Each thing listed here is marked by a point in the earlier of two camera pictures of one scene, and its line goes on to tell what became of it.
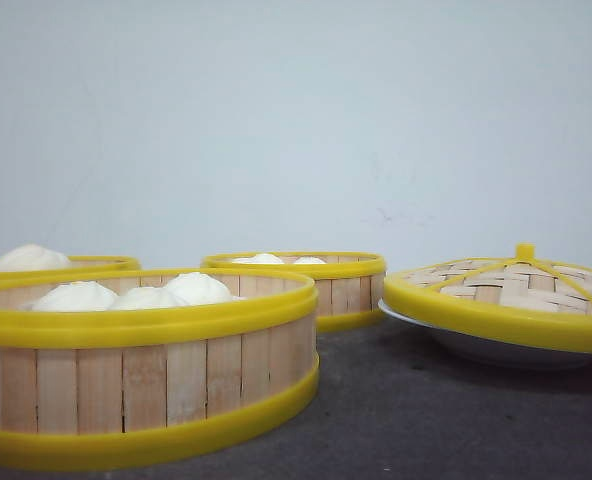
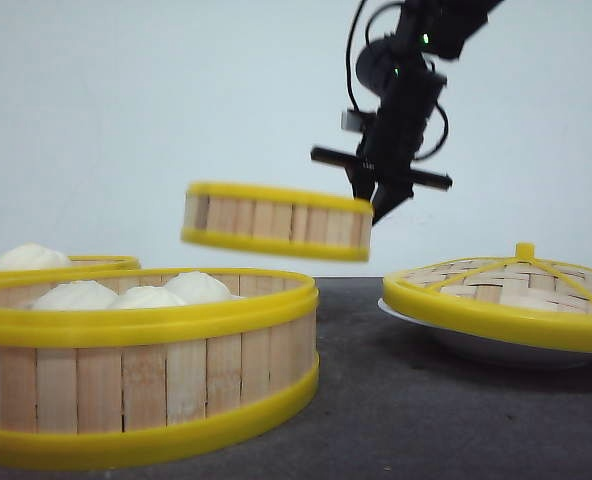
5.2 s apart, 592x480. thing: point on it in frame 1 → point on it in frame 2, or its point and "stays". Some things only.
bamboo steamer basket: x=348 y=285 → x=285 y=222
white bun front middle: x=145 y=298 stays
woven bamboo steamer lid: x=522 y=297 stays
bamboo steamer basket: x=80 y=263 stays
